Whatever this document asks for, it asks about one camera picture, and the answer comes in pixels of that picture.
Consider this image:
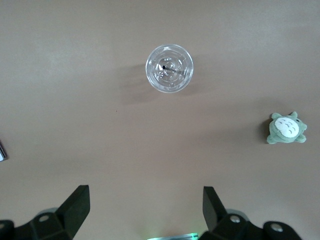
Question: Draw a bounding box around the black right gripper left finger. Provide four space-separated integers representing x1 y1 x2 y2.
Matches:
0 184 90 240

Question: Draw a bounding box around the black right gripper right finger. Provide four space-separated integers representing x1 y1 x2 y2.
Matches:
199 186 310 240

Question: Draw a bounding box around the grey green Totoro plush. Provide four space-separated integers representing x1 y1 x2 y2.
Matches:
265 111 308 145

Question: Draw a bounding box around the clear plastic cup with lid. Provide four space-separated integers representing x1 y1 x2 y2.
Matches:
145 44 195 94

